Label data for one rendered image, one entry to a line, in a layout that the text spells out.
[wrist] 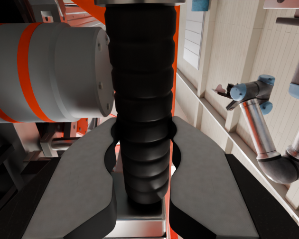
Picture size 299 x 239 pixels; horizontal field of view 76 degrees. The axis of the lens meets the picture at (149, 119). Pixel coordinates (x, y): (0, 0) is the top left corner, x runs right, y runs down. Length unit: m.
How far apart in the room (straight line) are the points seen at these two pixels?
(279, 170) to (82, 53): 0.90
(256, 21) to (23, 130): 5.56
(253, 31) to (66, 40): 5.55
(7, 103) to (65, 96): 0.07
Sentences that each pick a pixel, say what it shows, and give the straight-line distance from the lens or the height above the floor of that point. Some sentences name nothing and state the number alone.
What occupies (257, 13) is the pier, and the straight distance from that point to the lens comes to 5.70.
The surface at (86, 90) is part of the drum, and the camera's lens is 0.24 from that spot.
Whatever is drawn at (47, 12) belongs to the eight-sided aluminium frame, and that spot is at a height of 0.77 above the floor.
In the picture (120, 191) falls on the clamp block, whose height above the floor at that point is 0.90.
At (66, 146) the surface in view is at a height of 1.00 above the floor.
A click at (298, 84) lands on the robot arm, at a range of 0.79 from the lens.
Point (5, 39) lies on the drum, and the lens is 0.29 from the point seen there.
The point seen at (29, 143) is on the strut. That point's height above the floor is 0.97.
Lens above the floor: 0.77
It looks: 30 degrees up
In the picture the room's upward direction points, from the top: 179 degrees clockwise
